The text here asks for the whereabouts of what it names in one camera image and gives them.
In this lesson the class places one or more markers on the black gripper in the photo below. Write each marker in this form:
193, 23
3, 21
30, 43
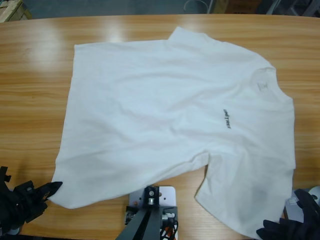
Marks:
20, 207
300, 231

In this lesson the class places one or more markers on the white t-shirt with small print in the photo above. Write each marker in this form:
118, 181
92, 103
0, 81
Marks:
150, 112

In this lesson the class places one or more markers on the black clamp block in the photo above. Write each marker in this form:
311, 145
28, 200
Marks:
170, 215

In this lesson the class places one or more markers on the cardboard boxes stack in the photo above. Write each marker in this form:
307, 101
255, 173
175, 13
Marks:
12, 10

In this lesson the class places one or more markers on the brown cardboard box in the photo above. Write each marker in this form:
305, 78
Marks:
242, 6

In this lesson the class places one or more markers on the yellow box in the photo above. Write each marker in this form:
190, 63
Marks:
222, 6

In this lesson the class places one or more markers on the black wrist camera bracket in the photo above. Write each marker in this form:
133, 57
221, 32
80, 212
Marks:
307, 205
4, 173

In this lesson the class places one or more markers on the white mount plate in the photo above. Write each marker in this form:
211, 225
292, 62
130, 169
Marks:
167, 196

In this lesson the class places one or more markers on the grey metal frame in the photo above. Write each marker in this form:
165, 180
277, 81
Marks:
307, 7

